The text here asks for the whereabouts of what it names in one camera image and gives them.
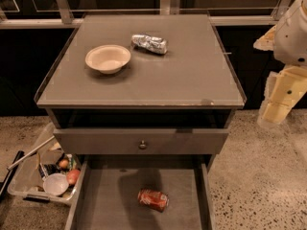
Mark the beige paper bowl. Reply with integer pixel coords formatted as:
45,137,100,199
85,45,131,75

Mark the black flat object on floor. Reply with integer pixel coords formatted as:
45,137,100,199
0,150,24,200

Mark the grey stick over bin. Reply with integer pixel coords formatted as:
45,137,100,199
7,136,56,171

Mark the orange fruit in bin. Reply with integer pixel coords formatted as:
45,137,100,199
59,159,69,170

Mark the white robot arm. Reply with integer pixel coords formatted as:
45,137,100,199
253,0,307,128

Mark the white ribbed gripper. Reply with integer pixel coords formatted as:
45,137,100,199
253,26,307,127

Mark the clear plastic storage bin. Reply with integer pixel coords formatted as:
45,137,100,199
8,124,82,205

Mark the open middle drawer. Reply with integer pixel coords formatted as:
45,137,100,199
64,155,217,230

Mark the crumpled silver foil bag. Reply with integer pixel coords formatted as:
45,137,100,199
131,34,168,55

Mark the metal window frame rail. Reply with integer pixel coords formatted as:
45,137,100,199
0,0,295,29

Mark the closed top drawer with knob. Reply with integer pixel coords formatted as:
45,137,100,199
54,128,228,155

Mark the white plastic bowl in bin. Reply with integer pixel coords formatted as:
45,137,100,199
43,173,69,196

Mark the grey drawer cabinet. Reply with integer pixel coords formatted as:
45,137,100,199
34,13,248,230

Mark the red apple in bin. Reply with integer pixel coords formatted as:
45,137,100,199
66,169,80,185

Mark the red coke can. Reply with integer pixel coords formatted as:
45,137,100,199
137,189,169,213

